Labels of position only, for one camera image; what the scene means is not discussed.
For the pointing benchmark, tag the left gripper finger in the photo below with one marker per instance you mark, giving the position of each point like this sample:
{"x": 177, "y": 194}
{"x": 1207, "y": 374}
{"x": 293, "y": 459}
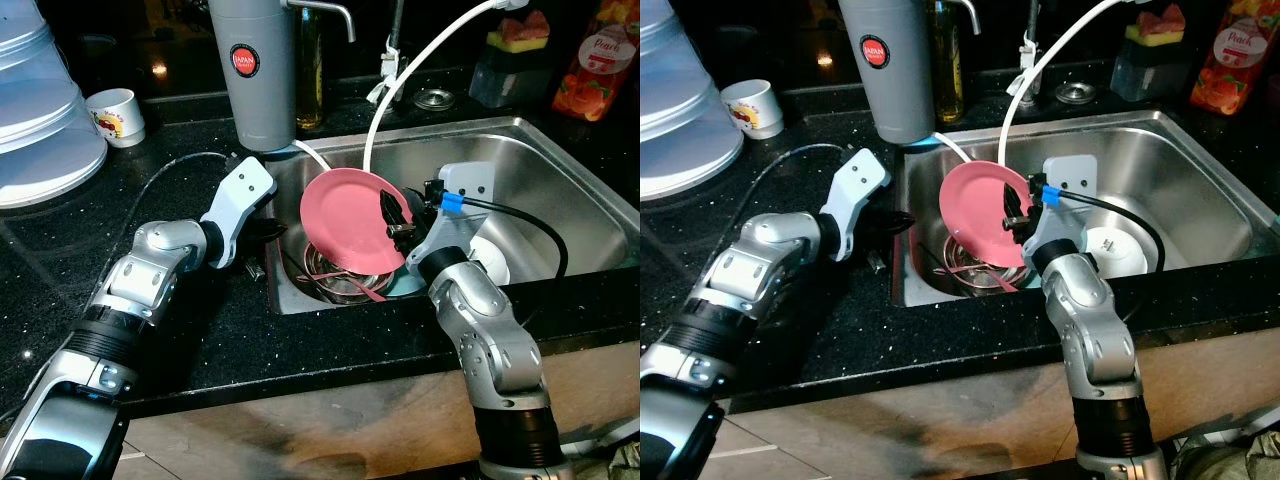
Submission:
{"x": 276, "y": 225}
{"x": 899, "y": 216}
{"x": 272, "y": 239}
{"x": 894, "y": 231}

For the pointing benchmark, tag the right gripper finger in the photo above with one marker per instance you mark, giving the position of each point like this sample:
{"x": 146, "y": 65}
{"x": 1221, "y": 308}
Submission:
{"x": 1012, "y": 202}
{"x": 394, "y": 209}
{"x": 399, "y": 232}
{"x": 1016, "y": 224}

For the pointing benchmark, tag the pink plate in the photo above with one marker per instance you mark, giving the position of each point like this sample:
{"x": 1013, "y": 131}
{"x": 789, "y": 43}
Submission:
{"x": 345, "y": 220}
{"x": 975, "y": 210}

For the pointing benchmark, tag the stainless steel bowl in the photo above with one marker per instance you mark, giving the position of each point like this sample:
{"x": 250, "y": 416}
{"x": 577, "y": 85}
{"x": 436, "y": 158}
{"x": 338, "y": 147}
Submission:
{"x": 330, "y": 285}
{"x": 970, "y": 280}

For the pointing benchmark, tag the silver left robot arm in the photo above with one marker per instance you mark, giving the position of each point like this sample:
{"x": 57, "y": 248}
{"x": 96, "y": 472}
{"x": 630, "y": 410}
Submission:
{"x": 750, "y": 270}
{"x": 140, "y": 280}

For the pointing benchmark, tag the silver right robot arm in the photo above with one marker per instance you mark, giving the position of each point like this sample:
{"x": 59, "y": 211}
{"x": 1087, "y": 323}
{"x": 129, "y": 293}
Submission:
{"x": 1090, "y": 320}
{"x": 490, "y": 340}

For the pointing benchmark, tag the chrome kitchen faucet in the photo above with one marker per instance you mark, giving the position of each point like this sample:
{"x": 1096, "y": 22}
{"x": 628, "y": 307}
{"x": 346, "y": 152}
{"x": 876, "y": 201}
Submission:
{"x": 1032, "y": 20}
{"x": 397, "y": 25}

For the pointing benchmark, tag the teal plate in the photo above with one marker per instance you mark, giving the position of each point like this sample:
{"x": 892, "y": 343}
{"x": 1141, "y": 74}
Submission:
{"x": 405, "y": 285}

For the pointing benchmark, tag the pink spoon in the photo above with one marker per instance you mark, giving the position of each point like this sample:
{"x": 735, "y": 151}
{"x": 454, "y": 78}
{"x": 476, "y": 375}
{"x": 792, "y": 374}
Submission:
{"x": 378, "y": 295}
{"x": 1010, "y": 285}

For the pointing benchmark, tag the white bowl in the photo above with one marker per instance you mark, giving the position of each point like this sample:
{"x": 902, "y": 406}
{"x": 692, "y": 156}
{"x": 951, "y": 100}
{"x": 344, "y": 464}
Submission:
{"x": 1120, "y": 250}
{"x": 492, "y": 262}

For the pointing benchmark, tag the grey water filter cylinder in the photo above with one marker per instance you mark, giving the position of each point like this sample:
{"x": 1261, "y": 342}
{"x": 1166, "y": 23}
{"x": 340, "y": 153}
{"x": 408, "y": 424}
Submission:
{"x": 255, "y": 110}
{"x": 890, "y": 100}

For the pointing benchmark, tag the chrome round counter cap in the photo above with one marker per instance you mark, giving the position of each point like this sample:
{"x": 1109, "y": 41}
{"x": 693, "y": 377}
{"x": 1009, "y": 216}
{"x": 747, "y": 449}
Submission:
{"x": 1075, "y": 93}
{"x": 433, "y": 98}

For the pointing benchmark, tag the yellow oil bottle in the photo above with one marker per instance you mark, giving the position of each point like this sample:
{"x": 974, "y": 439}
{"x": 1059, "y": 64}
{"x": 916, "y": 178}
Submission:
{"x": 947, "y": 85}
{"x": 308, "y": 90}

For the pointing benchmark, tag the white faucet clip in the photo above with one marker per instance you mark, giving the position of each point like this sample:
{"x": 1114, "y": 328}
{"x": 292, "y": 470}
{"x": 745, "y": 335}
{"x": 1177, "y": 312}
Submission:
{"x": 1025, "y": 65}
{"x": 385, "y": 75}

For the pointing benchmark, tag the stainless steel sink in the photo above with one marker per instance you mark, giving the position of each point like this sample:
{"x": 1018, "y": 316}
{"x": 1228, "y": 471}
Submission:
{"x": 570, "y": 190}
{"x": 1200, "y": 180}

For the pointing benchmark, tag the dark sponge holder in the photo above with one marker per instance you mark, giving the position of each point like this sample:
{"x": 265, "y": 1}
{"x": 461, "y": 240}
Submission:
{"x": 1150, "y": 75}
{"x": 510, "y": 80}

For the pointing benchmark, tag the white cup with fruit print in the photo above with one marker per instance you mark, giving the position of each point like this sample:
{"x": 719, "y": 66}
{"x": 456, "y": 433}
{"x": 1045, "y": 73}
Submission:
{"x": 752, "y": 100}
{"x": 110, "y": 108}

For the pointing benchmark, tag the chrome curved filter spout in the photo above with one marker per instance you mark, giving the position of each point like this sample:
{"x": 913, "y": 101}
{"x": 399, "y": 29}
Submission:
{"x": 320, "y": 5}
{"x": 976, "y": 22}

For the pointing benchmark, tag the wooden cabinet front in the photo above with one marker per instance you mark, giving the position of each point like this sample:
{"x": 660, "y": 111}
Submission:
{"x": 330, "y": 430}
{"x": 950, "y": 420}

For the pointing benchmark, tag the yellow and pink sponge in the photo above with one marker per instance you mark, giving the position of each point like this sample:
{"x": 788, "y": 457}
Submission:
{"x": 520, "y": 32}
{"x": 1158, "y": 28}

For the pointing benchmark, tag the large white plastic container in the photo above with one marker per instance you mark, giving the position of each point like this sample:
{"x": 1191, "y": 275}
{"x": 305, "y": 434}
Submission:
{"x": 40, "y": 130}
{"x": 685, "y": 120}

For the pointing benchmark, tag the olive camouflage cloth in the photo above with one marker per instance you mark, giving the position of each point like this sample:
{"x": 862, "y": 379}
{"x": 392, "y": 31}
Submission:
{"x": 1225, "y": 462}
{"x": 615, "y": 465}

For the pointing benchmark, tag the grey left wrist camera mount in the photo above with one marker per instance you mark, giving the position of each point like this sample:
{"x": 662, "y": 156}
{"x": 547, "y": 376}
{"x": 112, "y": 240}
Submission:
{"x": 245, "y": 190}
{"x": 860, "y": 180}

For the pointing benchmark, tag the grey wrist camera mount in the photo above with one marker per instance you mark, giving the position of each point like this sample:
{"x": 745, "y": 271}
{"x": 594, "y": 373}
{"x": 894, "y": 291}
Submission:
{"x": 245, "y": 190}
{"x": 860, "y": 180}
{"x": 470, "y": 180}
{"x": 1070, "y": 175}

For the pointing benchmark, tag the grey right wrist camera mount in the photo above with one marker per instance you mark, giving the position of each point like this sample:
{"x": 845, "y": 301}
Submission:
{"x": 470, "y": 180}
{"x": 1070, "y": 175}

